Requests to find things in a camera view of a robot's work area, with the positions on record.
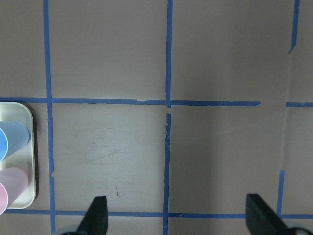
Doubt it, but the blue plastic cup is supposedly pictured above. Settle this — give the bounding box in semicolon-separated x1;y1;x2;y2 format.
0;121;30;162

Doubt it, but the pink plastic cup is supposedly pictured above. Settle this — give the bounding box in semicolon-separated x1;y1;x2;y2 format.
0;167;29;214

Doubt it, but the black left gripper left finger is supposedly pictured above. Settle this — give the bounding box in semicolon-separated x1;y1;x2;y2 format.
75;196;108;235

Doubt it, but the cream plastic tray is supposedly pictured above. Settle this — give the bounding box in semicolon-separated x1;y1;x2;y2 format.
0;102;39;210

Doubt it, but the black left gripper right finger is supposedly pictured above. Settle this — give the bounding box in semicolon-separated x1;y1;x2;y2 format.
246;194;292;235

